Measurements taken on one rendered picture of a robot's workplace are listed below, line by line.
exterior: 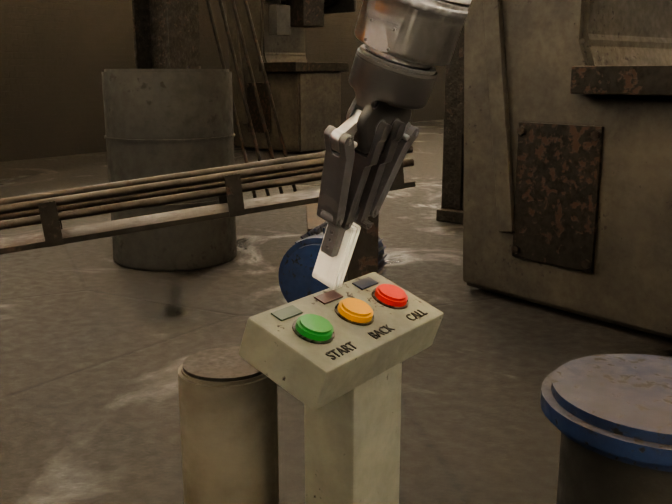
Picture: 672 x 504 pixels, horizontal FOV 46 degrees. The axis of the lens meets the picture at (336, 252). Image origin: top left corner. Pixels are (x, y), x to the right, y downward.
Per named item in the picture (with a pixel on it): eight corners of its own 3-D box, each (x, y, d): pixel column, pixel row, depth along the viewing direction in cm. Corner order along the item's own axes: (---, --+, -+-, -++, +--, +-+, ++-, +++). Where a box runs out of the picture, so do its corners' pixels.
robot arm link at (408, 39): (349, -31, 66) (329, 38, 69) (437, 3, 62) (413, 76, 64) (405, -21, 73) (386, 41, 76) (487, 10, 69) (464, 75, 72)
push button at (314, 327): (285, 332, 82) (289, 318, 81) (309, 322, 85) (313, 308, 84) (314, 352, 80) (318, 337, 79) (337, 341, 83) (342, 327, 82)
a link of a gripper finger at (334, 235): (352, 210, 75) (334, 214, 73) (338, 255, 77) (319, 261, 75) (340, 203, 76) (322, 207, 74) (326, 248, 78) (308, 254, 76)
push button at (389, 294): (365, 299, 93) (370, 286, 93) (384, 292, 97) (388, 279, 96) (392, 316, 92) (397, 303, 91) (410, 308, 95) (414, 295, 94)
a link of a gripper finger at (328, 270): (357, 227, 76) (353, 229, 76) (337, 288, 79) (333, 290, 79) (334, 214, 78) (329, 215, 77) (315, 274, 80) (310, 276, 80)
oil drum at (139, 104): (85, 260, 370) (71, 66, 350) (179, 239, 417) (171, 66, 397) (172, 279, 336) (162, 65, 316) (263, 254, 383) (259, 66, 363)
